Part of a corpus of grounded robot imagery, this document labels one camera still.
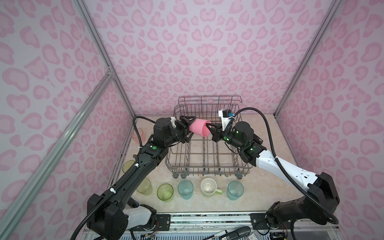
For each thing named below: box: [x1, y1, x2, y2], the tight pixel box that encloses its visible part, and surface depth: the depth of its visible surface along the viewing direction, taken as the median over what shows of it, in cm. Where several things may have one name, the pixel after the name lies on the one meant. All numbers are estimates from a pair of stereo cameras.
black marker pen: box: [203, 226, 251, 240], surface depth 70 cm
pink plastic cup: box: [189, 118, 212, 137], surface depth 70 cm
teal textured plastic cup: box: [227, 180, 245, 201], surface depth 78 cm
